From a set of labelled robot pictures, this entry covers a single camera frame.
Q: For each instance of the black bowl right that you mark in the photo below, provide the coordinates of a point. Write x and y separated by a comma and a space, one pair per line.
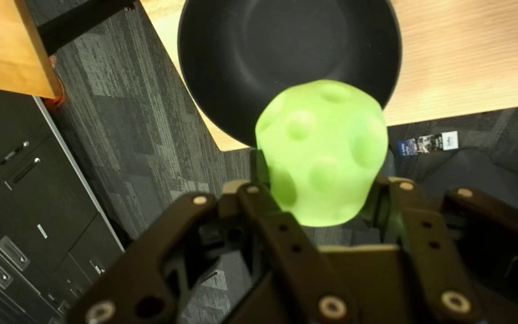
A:
237, 54

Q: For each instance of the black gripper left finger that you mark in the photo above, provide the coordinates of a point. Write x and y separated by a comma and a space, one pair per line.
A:
155, 277

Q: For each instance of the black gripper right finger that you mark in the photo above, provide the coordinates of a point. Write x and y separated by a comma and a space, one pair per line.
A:
460, 249

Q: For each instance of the light green toy cabbage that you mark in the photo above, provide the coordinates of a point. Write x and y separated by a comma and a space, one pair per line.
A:
324, 144

